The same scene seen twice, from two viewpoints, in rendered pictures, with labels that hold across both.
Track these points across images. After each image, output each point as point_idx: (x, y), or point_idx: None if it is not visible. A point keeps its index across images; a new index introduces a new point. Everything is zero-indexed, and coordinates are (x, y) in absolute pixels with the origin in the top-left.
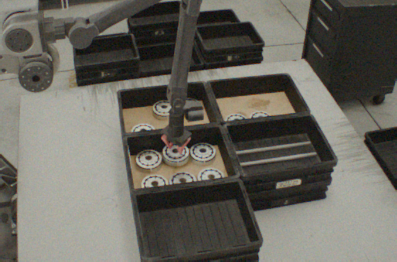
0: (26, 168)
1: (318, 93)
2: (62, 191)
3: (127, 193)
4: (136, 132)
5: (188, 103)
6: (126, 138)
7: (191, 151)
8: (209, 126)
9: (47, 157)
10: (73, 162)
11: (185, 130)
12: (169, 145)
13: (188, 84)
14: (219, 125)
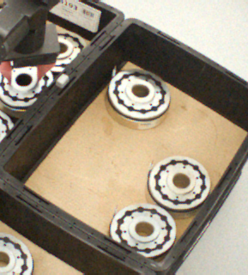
0: (245, 7)
1: None
2: (159, 9)
3: None
4: (115, 32)
5: (21, 12)
6: (115, 13)
7: (6, 116)
8: (3, 144)
9: None
10: (214, 57)
11: (15, 56)
12: (37, 66)
13: (184, 232)
14: None
